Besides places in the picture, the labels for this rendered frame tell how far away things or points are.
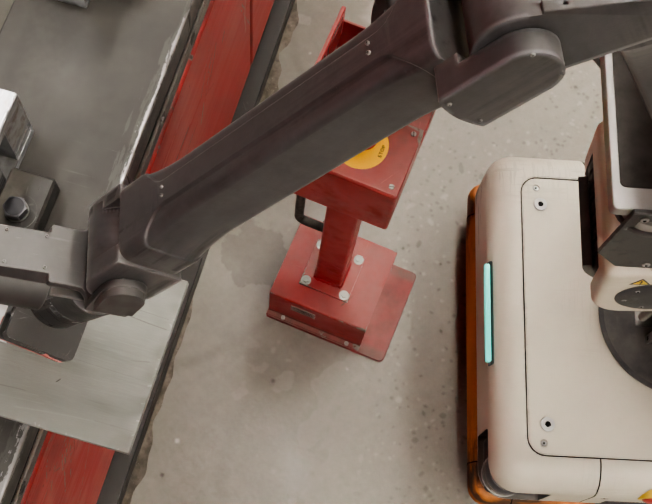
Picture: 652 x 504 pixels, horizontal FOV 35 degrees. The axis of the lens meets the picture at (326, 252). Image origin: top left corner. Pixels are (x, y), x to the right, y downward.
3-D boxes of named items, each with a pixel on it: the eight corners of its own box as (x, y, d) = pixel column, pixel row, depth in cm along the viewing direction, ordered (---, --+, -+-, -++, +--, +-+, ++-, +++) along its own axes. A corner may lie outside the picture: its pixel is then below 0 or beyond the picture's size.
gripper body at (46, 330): (-2, 337, 93) (22, 329, 86) (40, 234, 96) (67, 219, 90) (65, 364, 95) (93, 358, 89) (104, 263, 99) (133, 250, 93)
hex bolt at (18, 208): (24, 225, 116) (21, 220, 115) (1, 218, 117) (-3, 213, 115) (33, 204, 117) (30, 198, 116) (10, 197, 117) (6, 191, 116)
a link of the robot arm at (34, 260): (154, 298, 79) (155, 200, 83) (3, 271, 74) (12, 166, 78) (95, 351, 88) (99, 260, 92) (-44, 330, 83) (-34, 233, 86)
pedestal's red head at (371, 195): (385, 231, 145) (403, 179, 128) (279, 188, 146) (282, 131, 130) (434, 113, 152) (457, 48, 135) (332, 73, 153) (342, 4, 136)
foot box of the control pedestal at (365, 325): (381, 363, 207) (389, 348, 196) (265, 316, 209) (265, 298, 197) (416, 275, 213) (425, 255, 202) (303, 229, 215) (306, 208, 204)
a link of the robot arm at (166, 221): (589, 78, 56) (557, -75, 61) (524, 36, 52) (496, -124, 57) (133, 330, 83) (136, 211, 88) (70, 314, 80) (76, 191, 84)
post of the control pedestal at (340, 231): (340, 288, 199) (369, 173, 148) (313, 278, 199) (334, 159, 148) (350, 264, 201) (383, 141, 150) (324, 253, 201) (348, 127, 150)
